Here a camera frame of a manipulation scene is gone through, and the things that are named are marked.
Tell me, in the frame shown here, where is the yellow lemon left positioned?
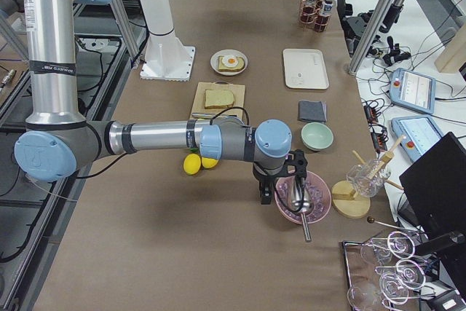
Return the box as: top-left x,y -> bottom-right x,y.
183,153 -> 202,176

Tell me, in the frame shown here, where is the white round plate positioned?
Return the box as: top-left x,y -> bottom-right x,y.
210,49 -> 248,76

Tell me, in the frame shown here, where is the cream rabbit tray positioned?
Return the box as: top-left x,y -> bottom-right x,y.
283,48 -> 329,90

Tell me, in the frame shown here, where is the metal tray with glasses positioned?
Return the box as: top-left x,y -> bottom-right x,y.
341,230 -> 436,310

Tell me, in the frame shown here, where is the fried egg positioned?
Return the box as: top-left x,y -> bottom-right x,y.
221,55 -> 238,68

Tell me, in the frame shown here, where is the black monitor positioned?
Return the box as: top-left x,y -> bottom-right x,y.
399,132 -> 465,238

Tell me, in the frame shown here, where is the plain bread slice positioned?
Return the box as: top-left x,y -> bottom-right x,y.
204,90 -> 234,109

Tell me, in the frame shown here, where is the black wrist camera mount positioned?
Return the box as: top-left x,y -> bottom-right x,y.
283,149 -> 308,184

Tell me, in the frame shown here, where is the aluminium frame post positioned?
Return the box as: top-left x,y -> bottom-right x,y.
347,0 -> 393,76

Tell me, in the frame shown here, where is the bread slice with egg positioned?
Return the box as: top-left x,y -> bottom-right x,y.
217,55 -> 245,72

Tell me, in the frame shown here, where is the clear glass mug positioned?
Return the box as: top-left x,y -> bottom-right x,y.
347,160 -> 391,198

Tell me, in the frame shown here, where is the yellow lemon right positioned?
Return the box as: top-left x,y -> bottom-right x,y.
201,157 -> 218,169

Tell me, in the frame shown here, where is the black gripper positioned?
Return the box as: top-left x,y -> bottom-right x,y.
253,163 -> 276,205

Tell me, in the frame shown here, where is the grey folded cloth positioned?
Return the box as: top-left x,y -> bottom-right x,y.
298,100 -> 327,122

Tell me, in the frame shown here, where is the yellow lemon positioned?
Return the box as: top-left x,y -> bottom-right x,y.
201,157 -> 218,169
183,153 -> 202,176

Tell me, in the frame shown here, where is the tea bottle three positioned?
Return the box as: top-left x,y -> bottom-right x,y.
314,0 -> 333,32

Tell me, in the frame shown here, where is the mint green bowl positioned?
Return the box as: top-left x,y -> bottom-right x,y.
301,122 -> 334,151

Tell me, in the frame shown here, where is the pink bowl with ice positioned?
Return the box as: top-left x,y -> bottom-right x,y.
275,170 -> 331,224

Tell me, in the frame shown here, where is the tea bottle one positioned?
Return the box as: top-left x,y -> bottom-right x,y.
302,0 -> 317,17

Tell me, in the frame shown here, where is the copper wire bottle rack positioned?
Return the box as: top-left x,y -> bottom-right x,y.
298,0 -> 320,31

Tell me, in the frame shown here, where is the blue teach pendant near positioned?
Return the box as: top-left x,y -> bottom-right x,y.
390,115 -> 444,162

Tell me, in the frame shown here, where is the wooden cutting board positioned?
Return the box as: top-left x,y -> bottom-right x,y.
189,82 -> 245,116

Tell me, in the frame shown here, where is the blue teach pendant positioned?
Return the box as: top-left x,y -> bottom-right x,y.
390,115 -> 444,162
389,68 -> 436,114

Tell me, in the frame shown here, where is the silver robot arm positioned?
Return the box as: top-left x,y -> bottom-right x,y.
14,0 -> 292,204

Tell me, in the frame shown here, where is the blue teach pendant far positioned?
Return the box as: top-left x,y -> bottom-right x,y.
389,68 -> 436,114

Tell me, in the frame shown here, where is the metal scoop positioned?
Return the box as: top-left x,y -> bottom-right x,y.
287,176 -> 313,243

